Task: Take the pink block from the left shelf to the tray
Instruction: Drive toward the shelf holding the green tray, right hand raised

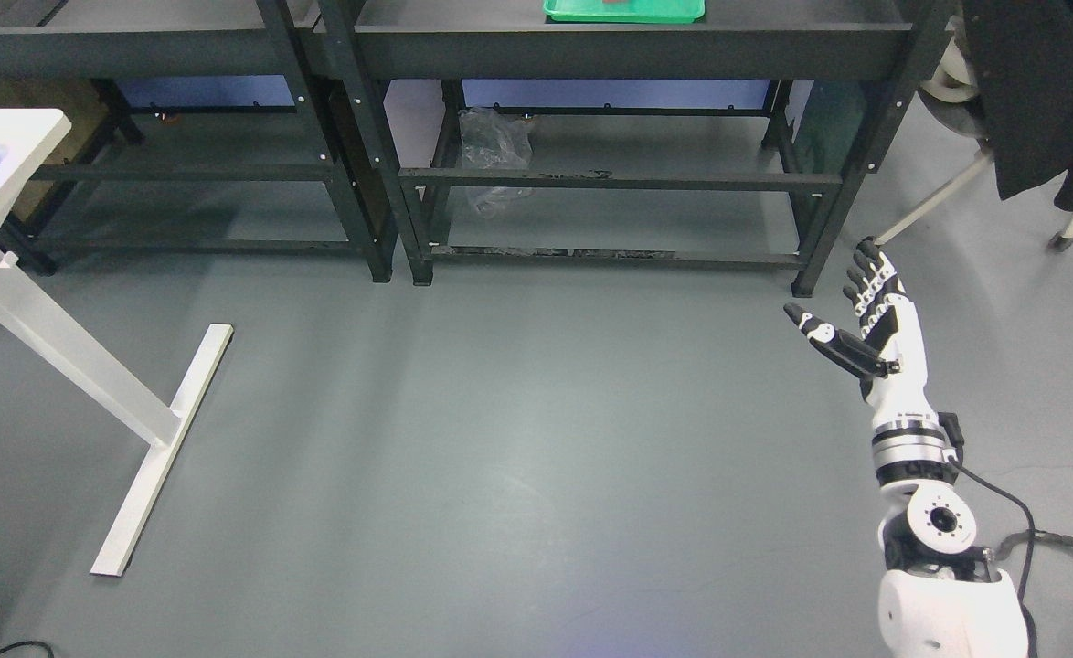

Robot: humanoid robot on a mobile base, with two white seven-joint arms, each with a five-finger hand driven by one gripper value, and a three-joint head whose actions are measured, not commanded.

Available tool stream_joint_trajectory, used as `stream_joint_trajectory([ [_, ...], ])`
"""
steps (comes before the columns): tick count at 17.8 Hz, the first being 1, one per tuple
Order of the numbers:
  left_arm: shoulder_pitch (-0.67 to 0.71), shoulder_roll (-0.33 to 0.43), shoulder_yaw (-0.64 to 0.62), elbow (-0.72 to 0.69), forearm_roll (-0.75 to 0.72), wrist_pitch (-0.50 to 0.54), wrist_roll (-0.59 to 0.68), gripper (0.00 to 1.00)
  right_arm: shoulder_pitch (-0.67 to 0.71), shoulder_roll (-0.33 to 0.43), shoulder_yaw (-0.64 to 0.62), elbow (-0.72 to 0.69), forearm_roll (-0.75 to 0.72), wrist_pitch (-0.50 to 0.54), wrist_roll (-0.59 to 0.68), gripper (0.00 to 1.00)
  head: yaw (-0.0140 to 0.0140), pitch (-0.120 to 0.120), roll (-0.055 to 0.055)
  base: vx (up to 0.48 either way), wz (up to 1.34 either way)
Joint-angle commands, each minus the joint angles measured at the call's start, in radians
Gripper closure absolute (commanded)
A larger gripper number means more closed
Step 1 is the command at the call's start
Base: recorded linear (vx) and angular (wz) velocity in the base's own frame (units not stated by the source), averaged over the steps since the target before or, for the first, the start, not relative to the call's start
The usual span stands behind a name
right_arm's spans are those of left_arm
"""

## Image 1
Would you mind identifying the black metal shelf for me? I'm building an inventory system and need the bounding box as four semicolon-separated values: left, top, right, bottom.
319;1;951;297
0;1;398;282

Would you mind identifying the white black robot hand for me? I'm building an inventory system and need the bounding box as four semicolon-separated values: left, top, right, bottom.
783;238;939;428

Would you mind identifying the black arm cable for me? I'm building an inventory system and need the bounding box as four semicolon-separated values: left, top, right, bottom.
940;411;1073;658

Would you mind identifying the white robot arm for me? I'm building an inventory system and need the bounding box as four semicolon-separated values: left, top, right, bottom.
872;413;1035;657

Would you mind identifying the white chair frame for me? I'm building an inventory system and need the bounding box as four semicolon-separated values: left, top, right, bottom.
876;26;1073;245

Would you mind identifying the green tray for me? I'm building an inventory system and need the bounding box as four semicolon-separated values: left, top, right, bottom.
542;0;706;25

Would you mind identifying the black metal right shelf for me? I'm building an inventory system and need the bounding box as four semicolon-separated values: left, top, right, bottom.
319;1;951;297

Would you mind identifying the clear plastic bag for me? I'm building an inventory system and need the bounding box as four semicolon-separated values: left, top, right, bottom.
460;107;537;219

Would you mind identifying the black metal left shelf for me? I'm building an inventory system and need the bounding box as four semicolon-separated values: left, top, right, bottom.
0;1;398;282

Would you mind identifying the black jacket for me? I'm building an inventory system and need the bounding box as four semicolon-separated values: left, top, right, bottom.
961;1;1073;213

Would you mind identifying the white table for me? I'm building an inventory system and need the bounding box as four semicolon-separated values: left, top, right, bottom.
0;108;233;577

